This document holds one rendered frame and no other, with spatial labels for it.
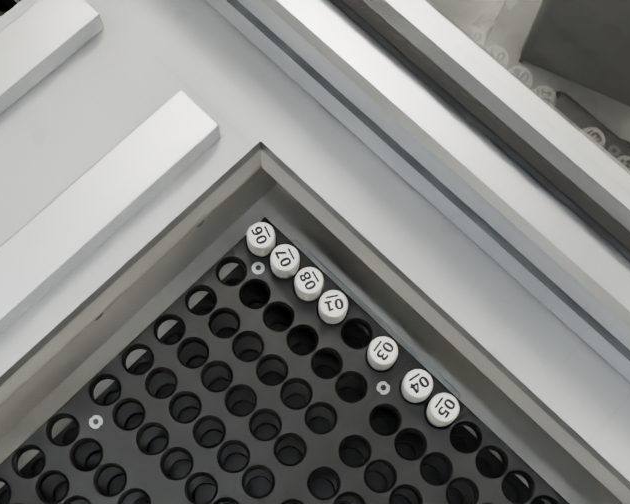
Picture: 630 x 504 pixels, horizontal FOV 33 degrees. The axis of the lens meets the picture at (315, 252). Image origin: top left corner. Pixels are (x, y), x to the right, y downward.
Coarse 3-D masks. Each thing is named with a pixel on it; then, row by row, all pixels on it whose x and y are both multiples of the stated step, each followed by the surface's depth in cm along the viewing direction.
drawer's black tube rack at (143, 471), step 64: (192, 320) 45; (256, 320) 45; (128, 384) 44; (192, 384) 44; (256, 384) 44; (320, 384) 44; (384, 384) 44; (64, 448) 43; (128, 448) 43; (192, 448) 43; (256, 448) 43; (320, 448) 43; (384, 448) 44
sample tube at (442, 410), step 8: (432, 400) 43; (440, 400) 43; (448, 400) 43; (456, 400) 43; (432, 408) 43; (440, 408) 43; (448, 408) 43; (456, 408) 43; (432, 416) 43; (440, 416) 43; (448, 416) 43; (456, 416) 43; (432, 424) 44; (440, 424) 43; (448, 424) 44
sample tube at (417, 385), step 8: (408, 376) 43; (416, 376) 43; (424, 376) 43; (408, 384) 43; (416, 384) 43; (424, 384) 43; (432, 384) 43; (408, 392) 43; (416, 392) 43; (424, 392) 43; (408, 400) 44; (416, 400) 44
